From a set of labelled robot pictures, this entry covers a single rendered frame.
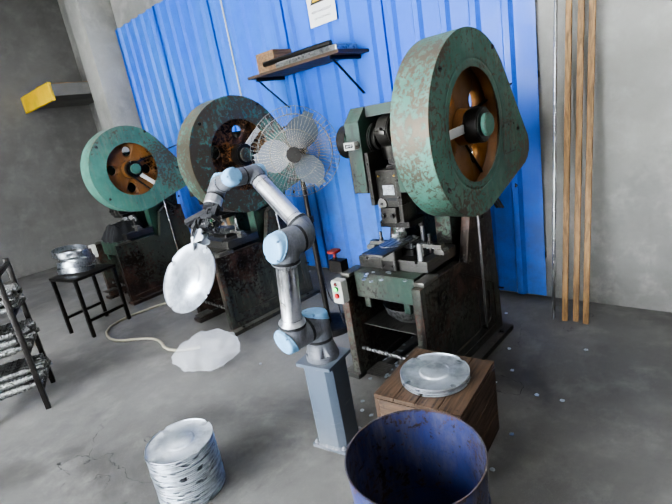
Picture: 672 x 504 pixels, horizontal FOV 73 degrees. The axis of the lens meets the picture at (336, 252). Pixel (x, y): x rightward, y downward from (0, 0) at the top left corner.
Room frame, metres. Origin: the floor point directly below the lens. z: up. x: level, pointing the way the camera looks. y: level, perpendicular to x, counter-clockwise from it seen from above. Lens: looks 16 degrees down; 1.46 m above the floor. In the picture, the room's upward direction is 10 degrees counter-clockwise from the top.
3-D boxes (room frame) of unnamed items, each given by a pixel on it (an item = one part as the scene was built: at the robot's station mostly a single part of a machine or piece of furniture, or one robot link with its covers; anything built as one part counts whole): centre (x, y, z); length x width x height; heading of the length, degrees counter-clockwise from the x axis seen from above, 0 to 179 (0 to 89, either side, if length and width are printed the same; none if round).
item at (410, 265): (2.41, -0.38, 0.68); 0.45 x 0.30 x 0.06; 45
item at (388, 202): (2.38, -0.36, 1.04); 0.17 x 0.15 x 0.30; 135
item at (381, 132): (2.41, -0.38, 1.27); 0.21 x 0.12 x 0.34; 135
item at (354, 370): (2.70, -0.29, 0.45); 0.92 x 0.12 x 0.90; 135
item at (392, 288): (2.52, -0.49, 0.83); 0.79 x 0.43 x 1.34; 135
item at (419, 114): (2.25, -0.70, 1.33); 1.03 x 0.28 x 0.82; 135
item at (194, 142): (3.89, 0.59, 0.87); 1.53 x 0.99 x 1.74; 133
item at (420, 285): (2.33, -0.67, 0.45); 0.92 x 0.12 x 0.90; 135
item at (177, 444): (1.71, 0.81, 0.25); 0.29 x 0.29 x 0.01
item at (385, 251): (2.29, -0.26, 0.72); 0.25 x 0.14 x 0.14; 135
